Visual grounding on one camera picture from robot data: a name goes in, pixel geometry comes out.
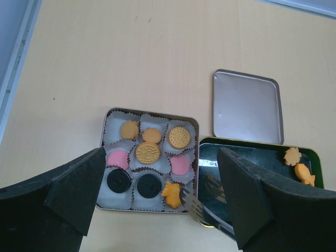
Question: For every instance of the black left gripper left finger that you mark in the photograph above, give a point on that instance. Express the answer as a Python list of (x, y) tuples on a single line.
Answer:
[(53, 210)]

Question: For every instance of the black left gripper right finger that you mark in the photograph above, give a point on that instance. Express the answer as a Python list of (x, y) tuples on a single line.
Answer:
[(271, 212)]

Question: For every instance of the silver metal tongs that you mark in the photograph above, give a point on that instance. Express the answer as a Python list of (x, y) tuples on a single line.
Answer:
[(218, 217)]

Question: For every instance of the black round sandwich cookie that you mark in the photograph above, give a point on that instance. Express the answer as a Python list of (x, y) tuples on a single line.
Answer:
[(119, 181)]

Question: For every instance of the pink round cookie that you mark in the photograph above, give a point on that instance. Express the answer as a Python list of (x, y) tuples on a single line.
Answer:
[(118, 158), (180, 164)]

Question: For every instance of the orange fish cookie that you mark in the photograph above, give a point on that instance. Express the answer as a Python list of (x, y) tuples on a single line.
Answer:
[(171, 193)]

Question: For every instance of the plain round orange cookie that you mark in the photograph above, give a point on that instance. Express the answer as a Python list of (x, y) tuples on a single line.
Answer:
[(129, 130)]

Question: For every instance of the dotted round yellow cookie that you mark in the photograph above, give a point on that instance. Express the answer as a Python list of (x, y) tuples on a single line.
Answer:
[(179, 138)]

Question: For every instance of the black gold-rimmed tray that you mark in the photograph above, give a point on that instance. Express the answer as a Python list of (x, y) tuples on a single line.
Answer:
[(267, 156)]

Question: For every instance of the large fish-shaped cookie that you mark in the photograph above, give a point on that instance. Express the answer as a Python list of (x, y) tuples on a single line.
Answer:
[(303, 173)]

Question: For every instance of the leaf-shaped orange cookie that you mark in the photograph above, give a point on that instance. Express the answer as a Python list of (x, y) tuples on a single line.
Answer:
[(292, 156)]

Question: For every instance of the brown tin lid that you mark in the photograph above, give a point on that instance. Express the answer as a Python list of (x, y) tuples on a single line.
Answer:
[(246, 107)]

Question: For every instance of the brown cookie tin box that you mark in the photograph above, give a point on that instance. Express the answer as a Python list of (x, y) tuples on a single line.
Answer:
[(112, 140)]

